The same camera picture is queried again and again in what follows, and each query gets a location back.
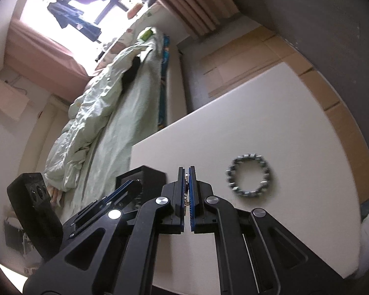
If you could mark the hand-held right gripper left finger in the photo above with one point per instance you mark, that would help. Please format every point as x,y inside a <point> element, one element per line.
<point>181,190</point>

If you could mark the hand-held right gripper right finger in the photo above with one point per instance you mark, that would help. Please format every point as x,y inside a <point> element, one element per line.
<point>193,190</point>

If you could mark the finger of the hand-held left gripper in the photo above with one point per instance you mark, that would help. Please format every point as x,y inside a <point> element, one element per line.
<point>123,189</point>

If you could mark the black jewelry box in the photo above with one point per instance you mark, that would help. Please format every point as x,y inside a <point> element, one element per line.
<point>150,175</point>

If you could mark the pink patterned pillow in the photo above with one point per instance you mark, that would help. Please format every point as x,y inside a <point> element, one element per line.
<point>54,195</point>

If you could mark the light green bed sheet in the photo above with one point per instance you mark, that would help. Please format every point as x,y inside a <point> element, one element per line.
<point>132,107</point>

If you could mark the light green duvet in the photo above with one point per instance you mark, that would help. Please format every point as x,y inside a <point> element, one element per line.
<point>89,113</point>

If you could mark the cream headboard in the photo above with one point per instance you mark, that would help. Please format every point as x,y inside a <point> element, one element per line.
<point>46,123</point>

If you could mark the white low table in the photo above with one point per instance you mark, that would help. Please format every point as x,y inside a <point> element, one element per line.
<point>264,113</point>

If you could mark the black item on bed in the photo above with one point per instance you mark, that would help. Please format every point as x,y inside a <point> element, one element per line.
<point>131,72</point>

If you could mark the green packet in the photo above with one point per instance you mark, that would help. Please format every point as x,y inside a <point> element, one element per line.
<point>146,33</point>

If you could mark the patterned window seat cushion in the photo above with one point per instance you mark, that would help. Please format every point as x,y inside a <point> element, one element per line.
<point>135,21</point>

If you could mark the dark hanging shirt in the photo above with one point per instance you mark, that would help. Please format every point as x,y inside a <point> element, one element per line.
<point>73,18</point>

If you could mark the orange plush toy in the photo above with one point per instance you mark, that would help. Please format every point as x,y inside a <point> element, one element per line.
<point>133,10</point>

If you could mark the dark grey wardrobe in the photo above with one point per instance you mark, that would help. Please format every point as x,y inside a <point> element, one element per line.
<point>326,37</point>

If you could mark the dark window frame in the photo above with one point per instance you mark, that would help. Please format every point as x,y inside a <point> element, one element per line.
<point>110,6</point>

